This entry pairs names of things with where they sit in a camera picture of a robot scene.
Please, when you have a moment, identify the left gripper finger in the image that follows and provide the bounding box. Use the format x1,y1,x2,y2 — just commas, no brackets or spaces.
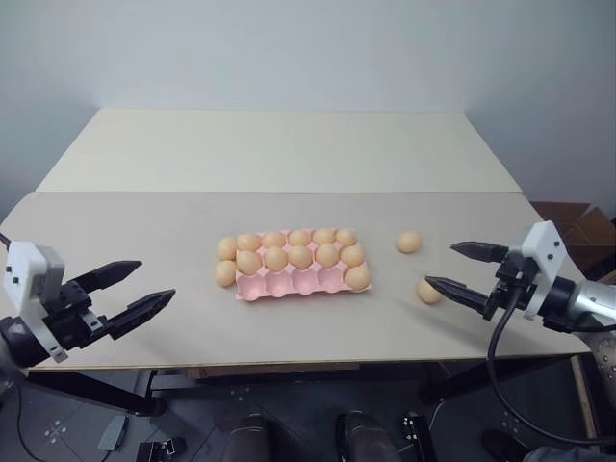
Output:
71,260,144,296
104,288,177,343

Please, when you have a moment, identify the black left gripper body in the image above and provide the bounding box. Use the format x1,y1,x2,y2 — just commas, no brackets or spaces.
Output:
41,280,116,352

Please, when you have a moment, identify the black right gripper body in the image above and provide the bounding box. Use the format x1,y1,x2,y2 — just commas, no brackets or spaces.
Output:
480,246,530,322

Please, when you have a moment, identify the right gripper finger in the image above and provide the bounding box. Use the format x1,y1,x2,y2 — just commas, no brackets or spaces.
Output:
449,241,510,265
423,276,496,315

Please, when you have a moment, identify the pink egg tray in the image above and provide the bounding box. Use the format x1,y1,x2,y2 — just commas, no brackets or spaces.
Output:
234,227,373,304

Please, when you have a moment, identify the brown cardboard box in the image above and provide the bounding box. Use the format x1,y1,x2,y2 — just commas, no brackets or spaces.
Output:
530,200,616,290

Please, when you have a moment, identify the grey wedge-shaped plate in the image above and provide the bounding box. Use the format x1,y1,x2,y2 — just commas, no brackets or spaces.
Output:
97,416,128,452

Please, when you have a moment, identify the black block with white dots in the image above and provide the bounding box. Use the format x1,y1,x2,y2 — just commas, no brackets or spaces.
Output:
399,410,431,446

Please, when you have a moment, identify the black floor device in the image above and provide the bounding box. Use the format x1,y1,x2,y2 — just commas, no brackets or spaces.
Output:
136,437,189,462

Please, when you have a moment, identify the dark rounded shape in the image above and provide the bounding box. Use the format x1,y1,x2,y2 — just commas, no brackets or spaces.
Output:
335,410,394,462
222,412,273,462

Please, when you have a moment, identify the blue denim trouser leg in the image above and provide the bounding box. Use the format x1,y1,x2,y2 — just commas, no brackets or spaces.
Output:
524,444,616,462

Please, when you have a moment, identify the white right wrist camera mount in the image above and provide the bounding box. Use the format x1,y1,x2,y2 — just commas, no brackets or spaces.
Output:
508,220,567,321

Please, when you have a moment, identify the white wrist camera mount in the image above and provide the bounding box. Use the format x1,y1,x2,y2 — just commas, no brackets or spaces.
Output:
508,220,567,321
1,240,68,363

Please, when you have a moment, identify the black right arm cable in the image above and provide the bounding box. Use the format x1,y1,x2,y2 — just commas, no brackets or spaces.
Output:
486,281,616,445

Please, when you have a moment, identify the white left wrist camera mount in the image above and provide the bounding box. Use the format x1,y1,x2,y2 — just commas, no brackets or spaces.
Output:
1,240,68,363

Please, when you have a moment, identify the black metal table frame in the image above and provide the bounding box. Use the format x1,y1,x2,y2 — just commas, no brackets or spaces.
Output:
26,353,594,418

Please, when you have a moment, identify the thin black floor cable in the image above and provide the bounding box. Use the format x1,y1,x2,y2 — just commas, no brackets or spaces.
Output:
15,383,31,459

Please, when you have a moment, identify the wooden frame bar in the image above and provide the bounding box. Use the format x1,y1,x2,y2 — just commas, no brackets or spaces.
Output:
569,354,605,441

